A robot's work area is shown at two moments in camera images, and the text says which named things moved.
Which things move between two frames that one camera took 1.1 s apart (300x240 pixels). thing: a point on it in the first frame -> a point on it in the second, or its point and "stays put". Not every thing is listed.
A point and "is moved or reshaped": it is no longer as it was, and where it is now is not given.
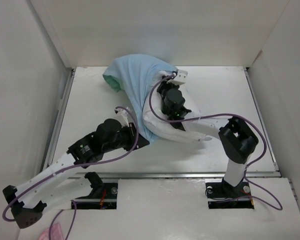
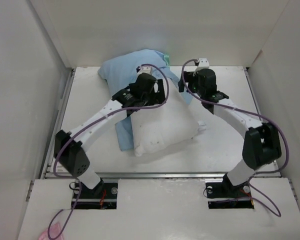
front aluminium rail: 204,174 stays put
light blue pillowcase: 136,75 is moved or reshaped
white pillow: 196,128 is moved or reshaped
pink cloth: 55,233 stays put
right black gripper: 164,84 -> 189,76
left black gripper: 131,132 -> 158,97
